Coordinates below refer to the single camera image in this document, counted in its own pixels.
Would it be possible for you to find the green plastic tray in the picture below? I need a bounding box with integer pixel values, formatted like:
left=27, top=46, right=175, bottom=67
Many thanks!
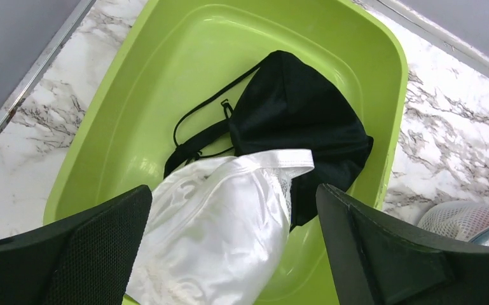
left=43, top=0, right=410, bottom=305

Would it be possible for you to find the black bra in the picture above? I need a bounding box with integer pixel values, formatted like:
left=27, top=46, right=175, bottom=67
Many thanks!
left=164, top=50, right=373, bottom=227

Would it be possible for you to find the white bra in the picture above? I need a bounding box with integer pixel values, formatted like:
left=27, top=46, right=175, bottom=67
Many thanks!
left=126, top=149, right=314, bottom=304

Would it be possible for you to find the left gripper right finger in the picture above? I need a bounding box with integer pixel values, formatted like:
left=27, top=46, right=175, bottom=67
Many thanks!
left=316, top=184, right=489, bottom=304

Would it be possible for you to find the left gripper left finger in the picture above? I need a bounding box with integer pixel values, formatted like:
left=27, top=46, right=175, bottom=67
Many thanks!
left=0, top=185, right=152, bottom=304

